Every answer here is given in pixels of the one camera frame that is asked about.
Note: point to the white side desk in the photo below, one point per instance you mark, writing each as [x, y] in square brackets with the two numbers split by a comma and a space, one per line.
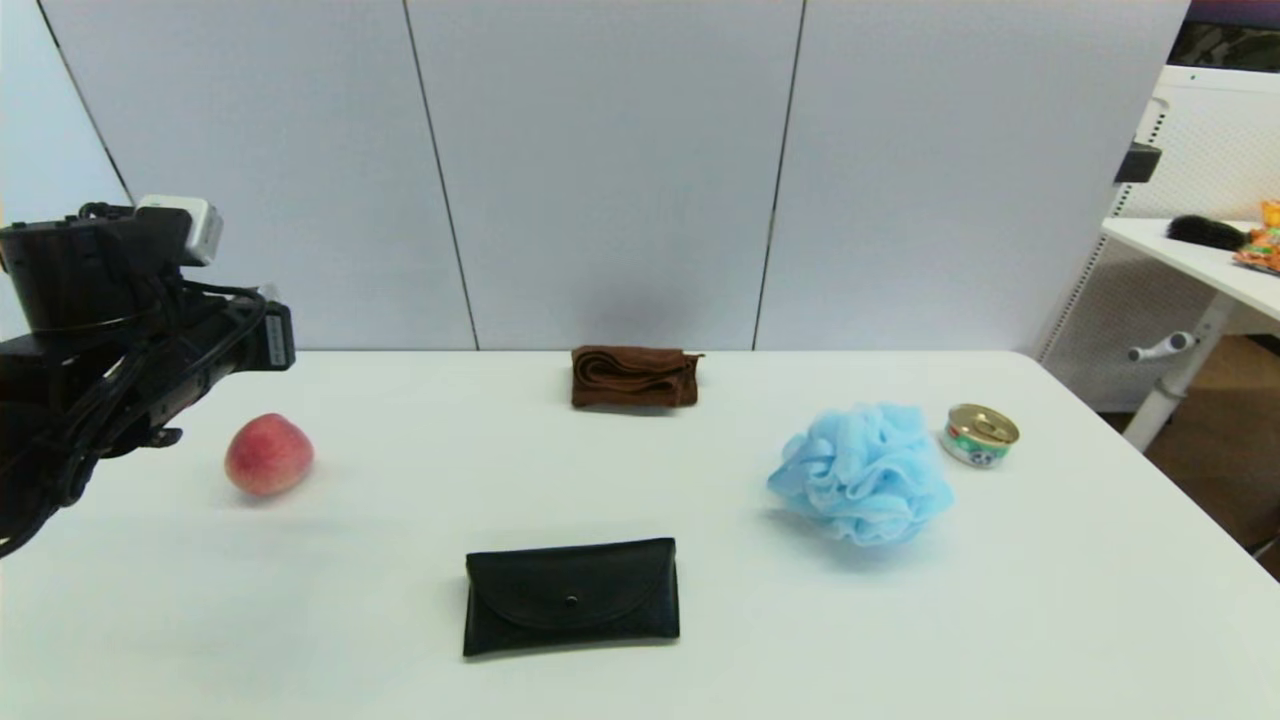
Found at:
[1200, 265]

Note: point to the black bristle brush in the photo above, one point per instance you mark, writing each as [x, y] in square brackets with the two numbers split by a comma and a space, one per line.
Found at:
[1207, 232]

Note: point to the small tin can gold lid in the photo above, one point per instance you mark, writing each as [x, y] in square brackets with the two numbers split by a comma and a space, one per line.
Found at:
[980, 435]

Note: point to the red yellow peach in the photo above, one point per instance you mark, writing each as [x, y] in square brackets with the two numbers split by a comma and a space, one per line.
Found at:
[268, 455]

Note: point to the white pegboard panel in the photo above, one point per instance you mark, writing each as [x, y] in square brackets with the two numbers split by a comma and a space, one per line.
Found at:
[1220, 150]

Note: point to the small black box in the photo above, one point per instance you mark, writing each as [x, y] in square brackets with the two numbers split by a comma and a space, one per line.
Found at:
[1138, 162]

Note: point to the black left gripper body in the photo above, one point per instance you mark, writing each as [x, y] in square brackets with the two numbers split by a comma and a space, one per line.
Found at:
[80, 265]

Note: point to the light blue bath loofah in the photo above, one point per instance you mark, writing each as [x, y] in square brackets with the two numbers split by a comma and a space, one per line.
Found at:
[860, 475]

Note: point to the orange snack packet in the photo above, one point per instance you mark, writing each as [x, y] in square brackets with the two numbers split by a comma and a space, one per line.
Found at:
[1262, 253]

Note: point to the black snap pouch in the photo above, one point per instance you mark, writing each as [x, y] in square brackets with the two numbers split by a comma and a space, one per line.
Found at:
[570, 595]

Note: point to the yellow snack bag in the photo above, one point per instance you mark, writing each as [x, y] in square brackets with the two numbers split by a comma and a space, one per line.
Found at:
[1271, 212]

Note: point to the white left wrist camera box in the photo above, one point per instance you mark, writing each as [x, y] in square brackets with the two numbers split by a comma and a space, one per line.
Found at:
[195, 228]

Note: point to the folded brown cloth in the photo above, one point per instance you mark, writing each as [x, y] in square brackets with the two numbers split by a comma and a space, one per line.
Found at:
[632, 380]

